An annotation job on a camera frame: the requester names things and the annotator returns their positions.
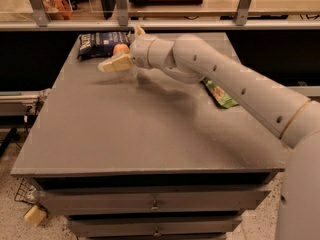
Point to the black wire basket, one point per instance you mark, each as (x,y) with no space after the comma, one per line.
(25,193)

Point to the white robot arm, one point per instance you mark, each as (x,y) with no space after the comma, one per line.
(287,114)

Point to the lower grey drawer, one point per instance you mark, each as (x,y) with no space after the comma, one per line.
(154,226)

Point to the blue chip bag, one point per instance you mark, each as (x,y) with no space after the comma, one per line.
(100,44)

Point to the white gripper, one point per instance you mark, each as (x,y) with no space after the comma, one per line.
(140,51)

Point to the green snack bag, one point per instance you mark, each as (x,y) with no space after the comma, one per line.
(219,95)

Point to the orange plastic bag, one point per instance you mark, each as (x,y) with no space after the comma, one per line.
(58,6)

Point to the yellow sponge block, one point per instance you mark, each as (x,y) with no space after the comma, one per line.
(35,215)

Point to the upper grey drawer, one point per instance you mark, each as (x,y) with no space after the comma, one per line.
(132,200)

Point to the grey drawer cabinet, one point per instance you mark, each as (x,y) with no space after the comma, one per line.
(148,130)

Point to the orange fruit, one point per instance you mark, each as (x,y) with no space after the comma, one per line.
(121,48)

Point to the grey drawer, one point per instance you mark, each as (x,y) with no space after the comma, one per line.
(132,200)
(154,226)

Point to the metal shelf rail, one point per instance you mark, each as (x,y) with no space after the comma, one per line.
(161,25)

